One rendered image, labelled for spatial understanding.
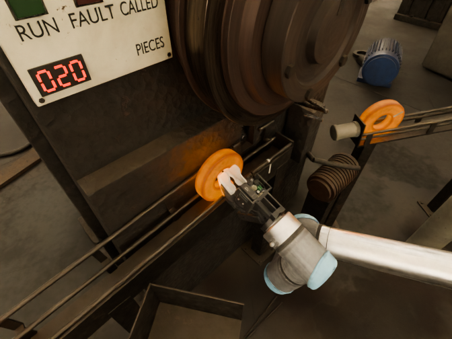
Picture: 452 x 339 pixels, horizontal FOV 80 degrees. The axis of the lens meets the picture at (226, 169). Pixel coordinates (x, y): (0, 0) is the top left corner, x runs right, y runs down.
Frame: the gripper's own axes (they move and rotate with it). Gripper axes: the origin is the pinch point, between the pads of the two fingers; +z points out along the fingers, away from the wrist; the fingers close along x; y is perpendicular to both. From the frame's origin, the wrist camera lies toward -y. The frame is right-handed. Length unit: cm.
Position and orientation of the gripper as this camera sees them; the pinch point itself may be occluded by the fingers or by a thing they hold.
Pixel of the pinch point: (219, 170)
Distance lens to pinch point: 73.7
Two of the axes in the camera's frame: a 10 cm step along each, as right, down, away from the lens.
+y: 1.8, -5.1, -8.4
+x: -7.2, 5.1, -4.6
